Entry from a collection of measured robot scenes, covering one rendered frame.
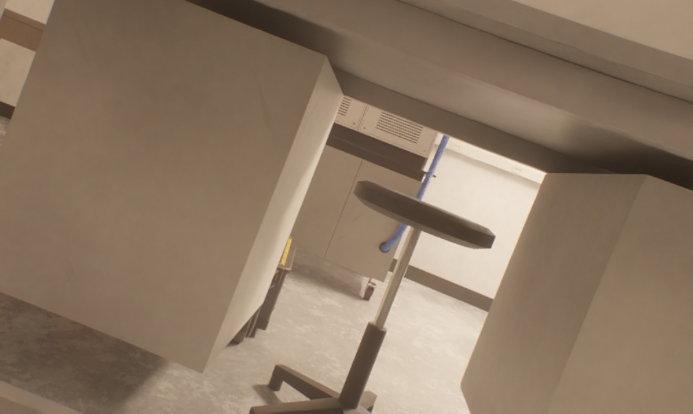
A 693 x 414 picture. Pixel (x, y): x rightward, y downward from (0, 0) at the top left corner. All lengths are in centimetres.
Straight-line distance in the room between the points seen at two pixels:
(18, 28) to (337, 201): 158
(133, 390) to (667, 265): 109
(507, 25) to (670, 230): 52
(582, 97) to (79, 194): 86
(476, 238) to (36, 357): 99
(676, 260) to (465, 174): 305
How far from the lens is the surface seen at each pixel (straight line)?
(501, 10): 73
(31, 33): 268
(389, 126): 290
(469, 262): 413
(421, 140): 290
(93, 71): 113
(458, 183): 407
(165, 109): 106
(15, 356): 144
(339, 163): 282
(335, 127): 293
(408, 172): 284
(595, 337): 109
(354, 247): 285
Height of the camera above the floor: 65
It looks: 2 degrees down
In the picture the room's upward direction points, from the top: 21 degrees clockwise
